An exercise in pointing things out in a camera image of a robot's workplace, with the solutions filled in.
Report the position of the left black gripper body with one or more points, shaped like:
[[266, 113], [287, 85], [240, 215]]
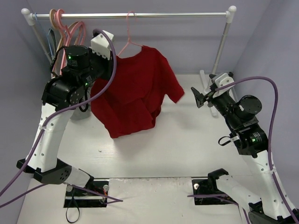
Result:
[[103, 66]]

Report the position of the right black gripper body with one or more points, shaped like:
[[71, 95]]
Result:
[[203, 97]]

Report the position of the red t shirt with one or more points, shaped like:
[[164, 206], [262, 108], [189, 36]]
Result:
[[133, 100]]

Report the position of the thin pink wire hanger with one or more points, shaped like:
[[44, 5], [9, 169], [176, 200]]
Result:
[[129, 40]]

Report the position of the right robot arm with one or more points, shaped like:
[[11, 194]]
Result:
[[270, 205]]

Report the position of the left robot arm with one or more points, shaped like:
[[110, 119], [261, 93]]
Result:
[[85, 77]]

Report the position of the pink plastic hanger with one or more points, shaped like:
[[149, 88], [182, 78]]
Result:
[[75, 32], [56, 21]]

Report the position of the grey t shirt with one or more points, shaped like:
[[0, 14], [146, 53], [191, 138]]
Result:
[[79, 115]]

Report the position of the tan plastic hanger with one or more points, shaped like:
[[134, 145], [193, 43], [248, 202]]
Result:
[[57, 35]]

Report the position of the white metal clothes rack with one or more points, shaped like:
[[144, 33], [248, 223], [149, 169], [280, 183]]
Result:
[[229, 15]]

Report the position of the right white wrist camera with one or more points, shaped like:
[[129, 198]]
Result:
[[221, 80]]

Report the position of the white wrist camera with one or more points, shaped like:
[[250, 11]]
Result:
[[221, 80], [100, 45]]

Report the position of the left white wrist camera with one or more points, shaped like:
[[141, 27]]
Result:
[[100, 45]]

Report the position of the blue wire hanger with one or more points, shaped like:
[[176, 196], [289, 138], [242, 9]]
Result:
[[49, 37]]

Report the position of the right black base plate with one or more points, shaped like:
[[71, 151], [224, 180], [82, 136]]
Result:
[[208, 196]]

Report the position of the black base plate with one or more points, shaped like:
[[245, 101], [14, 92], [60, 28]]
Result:
[[208, 196], [78, 198]]

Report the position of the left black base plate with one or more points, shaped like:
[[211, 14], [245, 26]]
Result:
[[78, 198]]

